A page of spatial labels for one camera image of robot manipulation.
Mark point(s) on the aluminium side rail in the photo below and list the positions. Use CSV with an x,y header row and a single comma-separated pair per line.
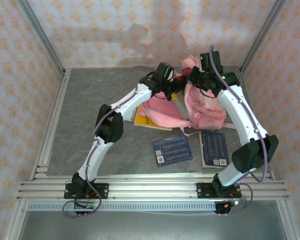
x,y
58,105

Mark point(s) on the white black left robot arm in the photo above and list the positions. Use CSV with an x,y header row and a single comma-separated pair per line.
x,y
135,100

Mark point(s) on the aluminium frame post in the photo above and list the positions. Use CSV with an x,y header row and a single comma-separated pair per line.
x,y
262,35
41,35

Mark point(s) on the aluminium cross rail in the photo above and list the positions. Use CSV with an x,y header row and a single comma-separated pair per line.
x,y
152,186

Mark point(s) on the grey metal shelf panel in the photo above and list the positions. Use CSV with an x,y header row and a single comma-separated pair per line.
x,y
150,227

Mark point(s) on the yellow book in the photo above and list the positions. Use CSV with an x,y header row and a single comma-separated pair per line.
x,y
142,121

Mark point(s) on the small circuit board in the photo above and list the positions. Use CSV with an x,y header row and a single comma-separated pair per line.
x,y
90,206
233,203

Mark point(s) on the thin dark blue book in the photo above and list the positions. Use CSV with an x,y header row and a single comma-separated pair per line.
x,y
171,152

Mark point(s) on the thick dark blue book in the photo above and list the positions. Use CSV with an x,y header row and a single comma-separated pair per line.
x,y
213,150

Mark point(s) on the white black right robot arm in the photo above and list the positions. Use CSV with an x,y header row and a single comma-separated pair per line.
x,y
237,112

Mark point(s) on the pink backpack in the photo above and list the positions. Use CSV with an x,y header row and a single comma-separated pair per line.
x,y
205,115

